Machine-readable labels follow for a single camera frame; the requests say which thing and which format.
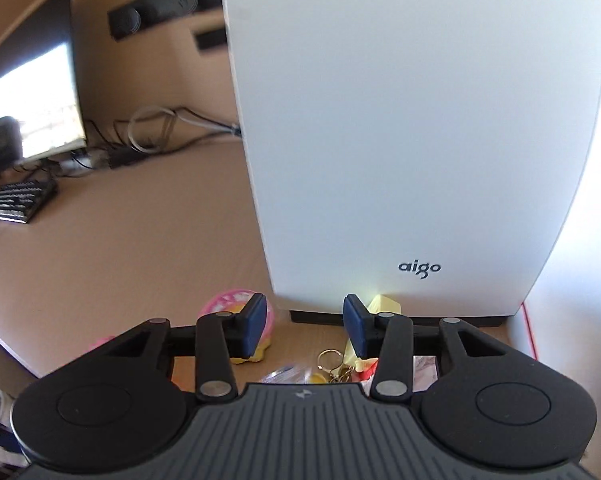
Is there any black keyboard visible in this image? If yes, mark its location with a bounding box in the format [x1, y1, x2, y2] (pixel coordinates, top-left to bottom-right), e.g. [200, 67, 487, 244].
[0, 177, 60, 225]

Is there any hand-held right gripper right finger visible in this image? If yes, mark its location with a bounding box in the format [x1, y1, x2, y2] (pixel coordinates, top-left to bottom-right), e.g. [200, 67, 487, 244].
[341, 293, 518, 402]

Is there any pink fish toy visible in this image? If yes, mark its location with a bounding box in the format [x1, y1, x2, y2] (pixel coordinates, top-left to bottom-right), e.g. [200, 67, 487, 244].
[89, 333, 118, 356]

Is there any black wall hook rack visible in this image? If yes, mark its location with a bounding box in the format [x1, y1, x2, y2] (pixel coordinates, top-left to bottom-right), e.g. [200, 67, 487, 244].
[107, 0, 200, 42]

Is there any cat treat packet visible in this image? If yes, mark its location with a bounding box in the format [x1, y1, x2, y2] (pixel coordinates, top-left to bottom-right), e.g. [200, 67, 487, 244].
[258, 362, 326, 386]

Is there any clear candy packet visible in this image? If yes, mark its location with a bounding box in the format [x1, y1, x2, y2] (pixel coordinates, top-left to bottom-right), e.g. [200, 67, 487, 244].
[412, 354, 439, 392]

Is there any white leaflet with red print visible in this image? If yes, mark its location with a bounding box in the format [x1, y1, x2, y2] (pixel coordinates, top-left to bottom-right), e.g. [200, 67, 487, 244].
[521, 299, 548, 366]

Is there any black power adapter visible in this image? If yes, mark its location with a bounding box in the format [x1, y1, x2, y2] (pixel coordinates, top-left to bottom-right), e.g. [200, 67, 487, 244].
[107, 147, 146, 170]

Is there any pink lidded yellow cup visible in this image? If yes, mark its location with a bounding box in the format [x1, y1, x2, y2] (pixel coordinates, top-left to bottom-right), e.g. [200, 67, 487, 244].
[199, 288, 274, 365]

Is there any white computer case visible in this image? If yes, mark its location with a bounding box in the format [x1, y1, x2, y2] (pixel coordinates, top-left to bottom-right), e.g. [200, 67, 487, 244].
[218, 0, 601, 330]

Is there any black computer monitor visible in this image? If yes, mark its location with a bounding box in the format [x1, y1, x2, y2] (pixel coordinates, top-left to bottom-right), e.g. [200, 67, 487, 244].
[0, 0, 89, 164]

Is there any black cable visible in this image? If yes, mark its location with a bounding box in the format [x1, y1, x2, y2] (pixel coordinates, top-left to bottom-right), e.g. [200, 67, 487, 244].
[84, 105, 242, 162]

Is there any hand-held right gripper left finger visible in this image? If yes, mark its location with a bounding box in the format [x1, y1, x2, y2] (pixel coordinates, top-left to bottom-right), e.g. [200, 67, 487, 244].
[88, 293, 270, 403]

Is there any white coiled cable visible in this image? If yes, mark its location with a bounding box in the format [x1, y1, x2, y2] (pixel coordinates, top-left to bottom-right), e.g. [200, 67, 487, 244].
[128, 105, 242, 154]

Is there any black wall socket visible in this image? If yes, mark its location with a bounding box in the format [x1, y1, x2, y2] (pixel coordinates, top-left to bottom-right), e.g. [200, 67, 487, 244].
[195, 28, 228, 52]

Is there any yellow cheese toy keychain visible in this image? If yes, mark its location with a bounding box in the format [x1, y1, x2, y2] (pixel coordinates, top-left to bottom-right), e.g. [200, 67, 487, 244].
[317, 293, 402, 385]

